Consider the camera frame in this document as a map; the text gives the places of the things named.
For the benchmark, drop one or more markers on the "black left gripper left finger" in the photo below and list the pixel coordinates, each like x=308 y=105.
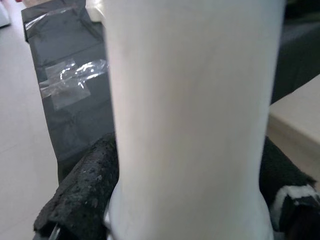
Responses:
x=85 y=190

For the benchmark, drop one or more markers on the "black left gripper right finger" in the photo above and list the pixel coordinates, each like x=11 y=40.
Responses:
x=280 y=175

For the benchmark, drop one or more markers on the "white plastic table leg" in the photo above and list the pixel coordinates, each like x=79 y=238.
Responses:
x=192 y=112

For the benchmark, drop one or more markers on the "black tablecloth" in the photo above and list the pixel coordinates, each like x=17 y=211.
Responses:
x=75 y=125

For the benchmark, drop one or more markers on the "crumpled clear plastic film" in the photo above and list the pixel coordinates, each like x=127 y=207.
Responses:
x=67 y=82

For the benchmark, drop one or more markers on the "clear plastic film scrap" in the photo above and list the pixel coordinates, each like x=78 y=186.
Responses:
x=45 y=17

